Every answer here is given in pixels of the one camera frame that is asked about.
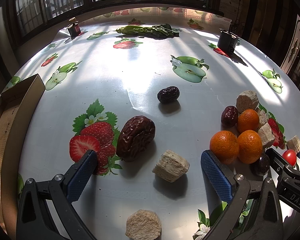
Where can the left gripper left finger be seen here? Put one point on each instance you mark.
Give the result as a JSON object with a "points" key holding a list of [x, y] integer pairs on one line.
{"points": [[34, 219]]}

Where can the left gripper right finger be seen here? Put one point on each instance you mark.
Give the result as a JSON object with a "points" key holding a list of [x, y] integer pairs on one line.
{"points": [[253, 210]]}

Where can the red cherry tomato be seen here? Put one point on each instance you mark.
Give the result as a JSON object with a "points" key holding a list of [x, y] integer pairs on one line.
{"points": [[290, 157]]}

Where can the beige cake chunk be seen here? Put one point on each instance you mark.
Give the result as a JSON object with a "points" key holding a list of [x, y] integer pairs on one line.
{"points": [[294, 144], [263, 117], [171, 166], [266, 135]]}

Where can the dark purple cherry tomato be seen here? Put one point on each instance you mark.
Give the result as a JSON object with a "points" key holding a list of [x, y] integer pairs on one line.
{"points": [[261, 166]]}

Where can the orange tangerine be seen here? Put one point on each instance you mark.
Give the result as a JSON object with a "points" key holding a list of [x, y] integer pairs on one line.
{"points": [[224, 145], [250, 147], [248, 120]]}

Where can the red jujube date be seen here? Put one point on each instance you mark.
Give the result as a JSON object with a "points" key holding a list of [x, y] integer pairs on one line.
{"points": [[229, 116]]}

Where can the round beige cake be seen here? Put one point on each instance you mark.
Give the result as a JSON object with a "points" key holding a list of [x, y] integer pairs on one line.
{"points": [[143, 224], [247, 99]]}

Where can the round beige cake front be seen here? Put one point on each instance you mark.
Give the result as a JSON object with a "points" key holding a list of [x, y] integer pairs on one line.
{"points": [[143, 224]]}

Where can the small dark date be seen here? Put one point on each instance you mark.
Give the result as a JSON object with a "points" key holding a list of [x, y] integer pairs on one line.
{"points": [[168, 95]]}

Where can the large dark brown date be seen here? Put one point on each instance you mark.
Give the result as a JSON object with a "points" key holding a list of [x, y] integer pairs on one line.
{"points": [[137, 133]]}

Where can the cardboard box tray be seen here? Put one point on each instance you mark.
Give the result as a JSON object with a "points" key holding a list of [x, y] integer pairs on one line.
{"points": [[17, 106]]}

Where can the black container with stick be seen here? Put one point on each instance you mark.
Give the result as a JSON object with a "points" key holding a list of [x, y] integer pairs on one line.
{"points": [[227, 41]]}

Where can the fruit print tablecloth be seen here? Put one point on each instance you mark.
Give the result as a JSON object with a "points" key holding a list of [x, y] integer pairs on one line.
{"points": [[113, 77]]}

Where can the green leafy vegetable bunch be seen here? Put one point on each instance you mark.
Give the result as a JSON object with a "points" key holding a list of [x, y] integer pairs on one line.
{"points": [[161, 31]]}

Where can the dark jar with cork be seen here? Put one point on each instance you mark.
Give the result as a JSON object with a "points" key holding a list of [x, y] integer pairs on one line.
{"points": [[73, 28]]}

